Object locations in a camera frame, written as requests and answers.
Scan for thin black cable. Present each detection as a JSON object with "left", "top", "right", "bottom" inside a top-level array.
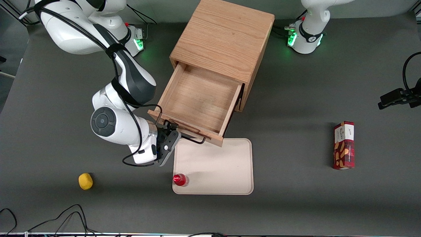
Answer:
[
  {"left": 28, "top": 204, "right": 101, "bottom": 236},
  {"left": 0, "top": 208, "right": 17, "bottom": 236}
]

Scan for long black drawer handle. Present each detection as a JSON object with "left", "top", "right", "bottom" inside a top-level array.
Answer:
[{"left": 157, "top": 111, "right": 207, "bottom": 145}]

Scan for red cookie box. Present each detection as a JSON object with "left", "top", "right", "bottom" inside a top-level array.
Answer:
[{"left": 332, "top": 121, "right": 355, "bottom": 171}]

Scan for yellow lemon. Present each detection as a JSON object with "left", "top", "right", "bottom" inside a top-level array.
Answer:
[{"left": 78, "top": 173, "right": 93, "bottom": 191}]

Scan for black base cable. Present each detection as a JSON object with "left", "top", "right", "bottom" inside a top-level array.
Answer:
[
  {"left": 126, "top": 4, "right": 158, "bottom": 42},
  {"left": 272, "top": 9, "right": 308, "bottom": 37}
]

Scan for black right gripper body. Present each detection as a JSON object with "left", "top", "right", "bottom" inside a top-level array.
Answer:
[{"left": 154, "top": 126, "right": 182, "bottom": 167}]

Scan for black right base cable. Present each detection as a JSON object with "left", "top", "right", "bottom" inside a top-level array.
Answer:
[{"left": 126, "top": 4, "right": 158, "bottom": 42}]

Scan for red capped small bottle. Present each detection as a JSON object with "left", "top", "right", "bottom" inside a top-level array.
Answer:
[{"left": 173, "top": 173, "right": 189, "bottom": 187}]

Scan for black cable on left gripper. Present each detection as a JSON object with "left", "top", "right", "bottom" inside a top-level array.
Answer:
[{"left": 403, "top": 51, "right": 421, "bottom": 92}]

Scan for cream rectangular plastic tray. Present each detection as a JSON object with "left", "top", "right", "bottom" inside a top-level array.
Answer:
[{"left": 172, "top": 138, "right": 254, "bottom": 195}]

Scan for black left base cable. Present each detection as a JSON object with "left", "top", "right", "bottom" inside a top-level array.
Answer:
[{"left": 272, "top": 9, "right": 308, "bottom": 37}]

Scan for light wooden drawer cabinet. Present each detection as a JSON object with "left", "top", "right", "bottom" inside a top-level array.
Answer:
[{"left": 169, "top": 0, "right": 275, "bottom": 113}]

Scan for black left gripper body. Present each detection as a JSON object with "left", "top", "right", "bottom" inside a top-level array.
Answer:
[{"left": 407, "top": 78, "right": 421, "bottom": 109}]

